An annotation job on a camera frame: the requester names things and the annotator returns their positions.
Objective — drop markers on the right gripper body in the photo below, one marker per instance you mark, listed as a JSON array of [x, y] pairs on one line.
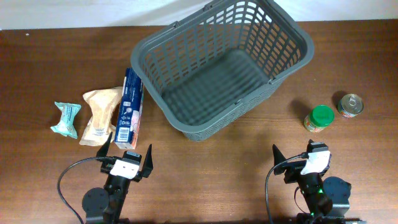
[[295, 169]]

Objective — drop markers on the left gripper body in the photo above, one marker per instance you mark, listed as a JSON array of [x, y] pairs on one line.
[[104, 167]]

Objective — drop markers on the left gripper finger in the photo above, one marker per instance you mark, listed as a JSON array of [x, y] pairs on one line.
[[102, 152], [147, 167]]

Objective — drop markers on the green lid jar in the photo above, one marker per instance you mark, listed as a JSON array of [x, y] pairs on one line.
[[319, 118]]

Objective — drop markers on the teal snack packet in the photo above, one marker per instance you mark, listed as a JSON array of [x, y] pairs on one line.
[[65, 126]]

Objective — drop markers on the tan paper pouch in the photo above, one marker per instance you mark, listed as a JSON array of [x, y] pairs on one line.
[[102, 103]]

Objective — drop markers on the blue cardboard box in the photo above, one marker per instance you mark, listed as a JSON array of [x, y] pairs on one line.
[[130, 111]]

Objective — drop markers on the small tin can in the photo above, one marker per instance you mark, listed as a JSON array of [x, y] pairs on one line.
[[350, 105]]

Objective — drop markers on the grey plastic basket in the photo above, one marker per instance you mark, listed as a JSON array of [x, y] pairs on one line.
[[220, 62]]

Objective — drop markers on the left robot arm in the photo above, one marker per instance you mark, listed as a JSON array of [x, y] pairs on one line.
[[105, 204]]

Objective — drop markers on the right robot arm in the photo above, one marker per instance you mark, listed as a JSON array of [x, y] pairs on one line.
[[327, 199]]

